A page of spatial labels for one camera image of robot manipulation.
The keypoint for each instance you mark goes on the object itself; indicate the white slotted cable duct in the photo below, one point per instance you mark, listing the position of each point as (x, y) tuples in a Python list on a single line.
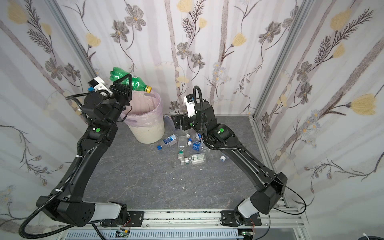
[(193, 234)]

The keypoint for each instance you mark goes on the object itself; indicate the cream waste bin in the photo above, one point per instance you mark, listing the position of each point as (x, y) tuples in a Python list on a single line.
[(147, 131)]

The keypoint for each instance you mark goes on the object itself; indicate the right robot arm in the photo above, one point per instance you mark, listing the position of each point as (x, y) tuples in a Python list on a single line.
[(269, 185)]

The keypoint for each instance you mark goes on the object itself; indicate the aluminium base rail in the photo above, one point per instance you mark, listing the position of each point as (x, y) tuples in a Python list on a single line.
[(211, 219)]

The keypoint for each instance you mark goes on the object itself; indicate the aluminium corner frame post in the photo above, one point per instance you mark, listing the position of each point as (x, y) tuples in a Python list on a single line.
[(297, 24)]

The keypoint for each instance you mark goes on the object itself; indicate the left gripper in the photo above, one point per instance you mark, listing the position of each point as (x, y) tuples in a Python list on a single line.
[(120, 90)]

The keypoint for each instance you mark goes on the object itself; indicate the Pepsi blue label bottle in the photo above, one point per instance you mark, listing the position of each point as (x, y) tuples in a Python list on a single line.
[(196, 137)]

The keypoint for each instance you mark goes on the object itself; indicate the left aluminium corner post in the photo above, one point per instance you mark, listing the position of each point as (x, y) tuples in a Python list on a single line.
[(71, 37)]

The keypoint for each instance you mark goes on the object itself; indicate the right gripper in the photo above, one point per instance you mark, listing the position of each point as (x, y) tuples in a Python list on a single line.
[(184, 121)]

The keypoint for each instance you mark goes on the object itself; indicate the clear square bottle nutrition label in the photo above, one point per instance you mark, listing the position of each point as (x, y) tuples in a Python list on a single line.
[(194, 159)]

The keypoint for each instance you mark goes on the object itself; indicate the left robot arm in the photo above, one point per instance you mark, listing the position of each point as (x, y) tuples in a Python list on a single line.
[(65, 204)]

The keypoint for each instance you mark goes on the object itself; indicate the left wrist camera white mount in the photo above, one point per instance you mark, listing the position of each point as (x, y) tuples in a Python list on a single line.
[(98, 84)]

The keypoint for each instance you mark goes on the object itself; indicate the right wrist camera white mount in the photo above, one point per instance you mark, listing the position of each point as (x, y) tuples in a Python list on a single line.
[(189, 100)]

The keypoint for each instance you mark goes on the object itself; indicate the Pocari Sweat bottle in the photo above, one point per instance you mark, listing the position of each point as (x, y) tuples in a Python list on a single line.
[(223, 158)]

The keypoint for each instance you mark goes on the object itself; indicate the pink bin liner bag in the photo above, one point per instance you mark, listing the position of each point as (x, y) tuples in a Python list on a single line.
[(145, 110)]

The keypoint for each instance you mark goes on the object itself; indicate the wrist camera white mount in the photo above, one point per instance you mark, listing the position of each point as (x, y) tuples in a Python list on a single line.
[(98, 84), (189, 100)]

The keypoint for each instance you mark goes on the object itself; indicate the purple tinted Cancer bottle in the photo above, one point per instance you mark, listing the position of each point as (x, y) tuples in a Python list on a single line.
[(169, 123)]

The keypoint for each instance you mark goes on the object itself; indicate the clear square bottle green band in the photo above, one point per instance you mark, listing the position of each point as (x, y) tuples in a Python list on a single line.
[(181, 146)]

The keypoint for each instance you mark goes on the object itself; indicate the green soda bottle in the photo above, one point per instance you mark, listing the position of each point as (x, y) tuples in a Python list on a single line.
[(137, 83)]

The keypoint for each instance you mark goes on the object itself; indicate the untouched water blue label bottle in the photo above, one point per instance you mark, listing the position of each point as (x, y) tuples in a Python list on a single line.
[(169, 141)]

